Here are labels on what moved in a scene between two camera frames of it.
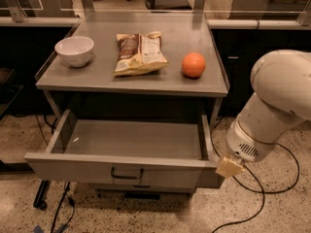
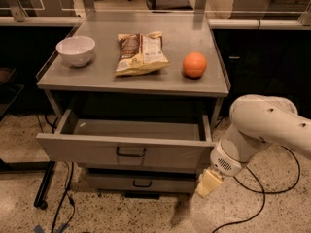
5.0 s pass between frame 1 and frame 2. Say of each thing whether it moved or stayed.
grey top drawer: moved
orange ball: stayed
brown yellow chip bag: stayed
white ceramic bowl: stayed
